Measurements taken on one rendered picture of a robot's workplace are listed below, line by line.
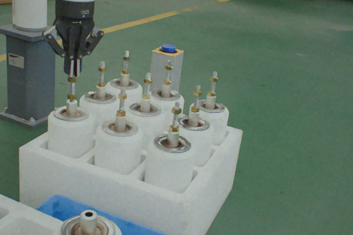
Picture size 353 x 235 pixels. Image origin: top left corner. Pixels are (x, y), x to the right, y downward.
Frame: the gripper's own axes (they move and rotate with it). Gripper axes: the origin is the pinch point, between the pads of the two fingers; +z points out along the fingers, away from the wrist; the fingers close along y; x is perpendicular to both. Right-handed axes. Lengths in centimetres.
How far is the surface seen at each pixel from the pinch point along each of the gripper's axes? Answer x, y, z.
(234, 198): -15, 40, 36
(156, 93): 3.0, 24.8, 10.4
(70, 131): -4.2, -2.2, 12.4
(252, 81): 51, 118, 36
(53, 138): -1.3, -4.5, 14.9
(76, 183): -10.0, -3.2, 21.5
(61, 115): -0.6, -2.5, 10.3
